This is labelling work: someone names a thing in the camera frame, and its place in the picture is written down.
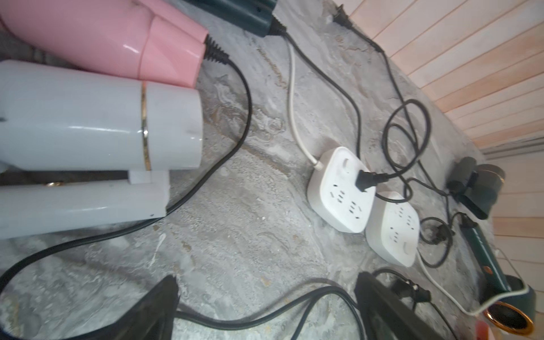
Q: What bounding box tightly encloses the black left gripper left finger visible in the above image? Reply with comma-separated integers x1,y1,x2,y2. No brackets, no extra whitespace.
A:
75,276,179,340

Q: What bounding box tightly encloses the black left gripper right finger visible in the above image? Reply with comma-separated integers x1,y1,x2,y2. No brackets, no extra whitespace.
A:
354,272,442,340

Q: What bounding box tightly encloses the pink dryer black cord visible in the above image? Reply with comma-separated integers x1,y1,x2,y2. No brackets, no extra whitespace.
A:
173,267,460,340

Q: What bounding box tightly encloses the far white power strip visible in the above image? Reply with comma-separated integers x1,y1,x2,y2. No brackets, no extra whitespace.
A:
365,191,420,267

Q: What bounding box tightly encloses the white power strip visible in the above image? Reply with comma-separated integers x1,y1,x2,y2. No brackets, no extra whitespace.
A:
307,147,376,234
365,191,420,267

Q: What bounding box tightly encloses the dark green hair dryer copper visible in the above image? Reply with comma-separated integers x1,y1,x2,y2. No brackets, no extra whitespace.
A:
460,214,537,336

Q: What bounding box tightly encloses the near white power strip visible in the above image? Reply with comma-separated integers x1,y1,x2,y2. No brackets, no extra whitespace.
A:
307,147,376,234

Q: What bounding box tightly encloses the dark green folded hair dryer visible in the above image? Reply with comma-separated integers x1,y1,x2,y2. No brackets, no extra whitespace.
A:
446,157,506,220

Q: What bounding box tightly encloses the white folded hair dryer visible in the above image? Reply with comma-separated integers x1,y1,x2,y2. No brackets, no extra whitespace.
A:
1,60,203,239

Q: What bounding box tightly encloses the pink hair dryer left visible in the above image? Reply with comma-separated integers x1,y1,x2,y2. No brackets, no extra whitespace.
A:
1,1,208,88

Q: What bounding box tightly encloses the black folded hair dryer left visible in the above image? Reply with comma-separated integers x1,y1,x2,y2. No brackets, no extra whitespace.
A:
188,0,287,38

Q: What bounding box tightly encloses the white power strip cable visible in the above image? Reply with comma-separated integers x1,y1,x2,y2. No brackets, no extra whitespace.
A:
286,42,326,171

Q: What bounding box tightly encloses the far black plug cord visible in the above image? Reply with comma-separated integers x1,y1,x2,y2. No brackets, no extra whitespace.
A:
332,3,453,269

